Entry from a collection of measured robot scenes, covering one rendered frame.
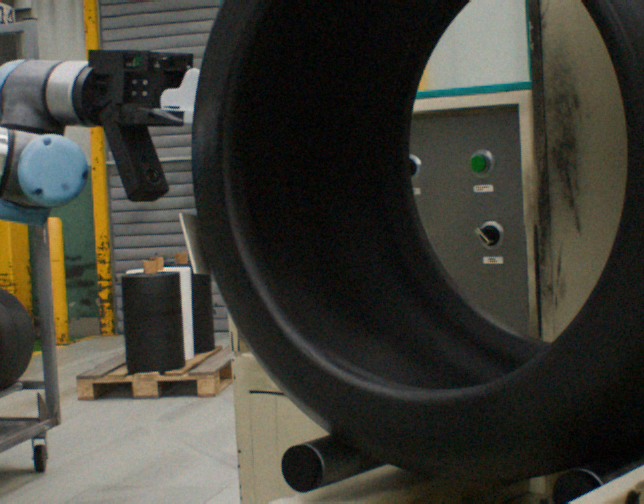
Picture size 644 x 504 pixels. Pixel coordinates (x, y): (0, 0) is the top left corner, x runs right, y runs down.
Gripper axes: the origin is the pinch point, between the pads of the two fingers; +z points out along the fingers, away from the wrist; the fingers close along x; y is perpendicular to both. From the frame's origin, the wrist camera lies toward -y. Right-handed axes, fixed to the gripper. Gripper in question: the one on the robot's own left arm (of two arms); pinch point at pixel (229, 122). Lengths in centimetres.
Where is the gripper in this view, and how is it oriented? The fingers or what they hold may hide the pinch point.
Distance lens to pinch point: 140.4
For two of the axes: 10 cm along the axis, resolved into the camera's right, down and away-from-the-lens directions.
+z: 7.9, 1.1, -6.0
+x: 6.0, -0.7, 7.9
